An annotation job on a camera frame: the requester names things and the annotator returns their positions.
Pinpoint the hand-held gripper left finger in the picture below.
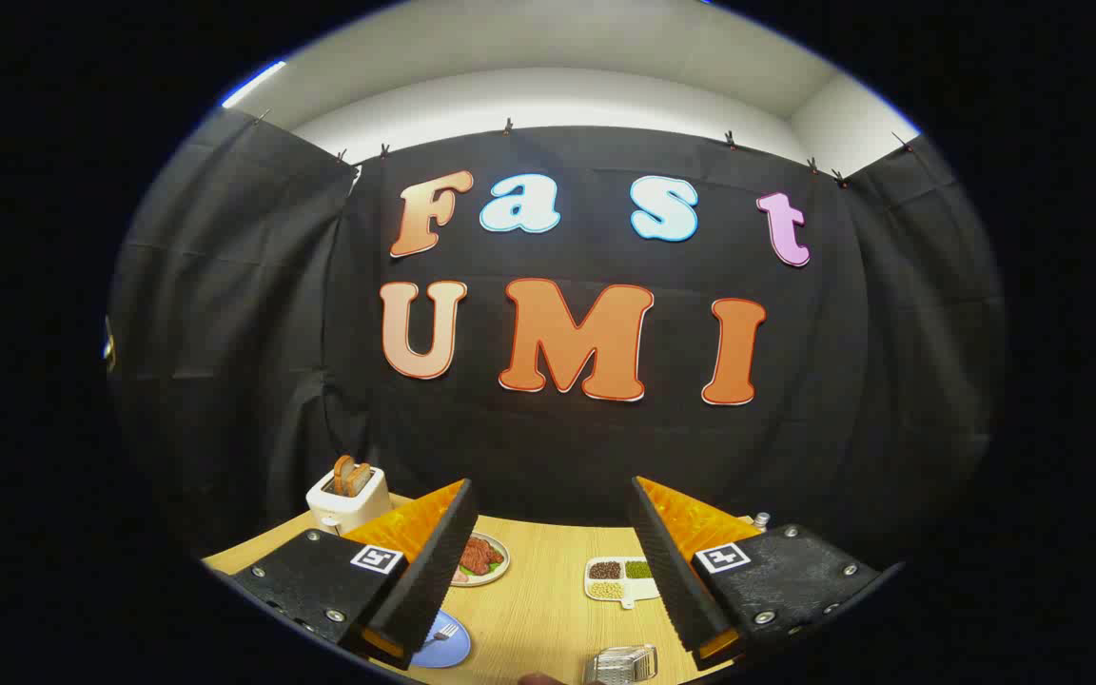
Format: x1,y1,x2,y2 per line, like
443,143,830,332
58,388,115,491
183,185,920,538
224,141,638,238
229,479,480,670

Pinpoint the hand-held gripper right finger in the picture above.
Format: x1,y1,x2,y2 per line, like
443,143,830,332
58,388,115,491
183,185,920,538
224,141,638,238
626,476,884,672

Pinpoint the brown meat steak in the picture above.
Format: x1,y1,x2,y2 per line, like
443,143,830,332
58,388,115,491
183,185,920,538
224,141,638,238
458,536,505,577

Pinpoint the white divided dish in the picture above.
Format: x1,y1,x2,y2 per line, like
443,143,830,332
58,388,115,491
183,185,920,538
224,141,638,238
584,556,663,610

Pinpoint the beige food plate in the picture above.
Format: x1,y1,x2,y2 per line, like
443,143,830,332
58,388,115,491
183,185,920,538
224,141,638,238
450,531,511,588

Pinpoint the blue round plate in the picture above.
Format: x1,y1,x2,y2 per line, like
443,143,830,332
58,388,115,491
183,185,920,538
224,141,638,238
412,609,472,669

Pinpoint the white toaster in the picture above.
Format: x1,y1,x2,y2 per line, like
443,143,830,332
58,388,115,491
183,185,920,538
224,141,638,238
306,466,393,537

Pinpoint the black backdrop cloth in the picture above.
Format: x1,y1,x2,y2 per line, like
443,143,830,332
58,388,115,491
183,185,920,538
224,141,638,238
106,107,1006,572

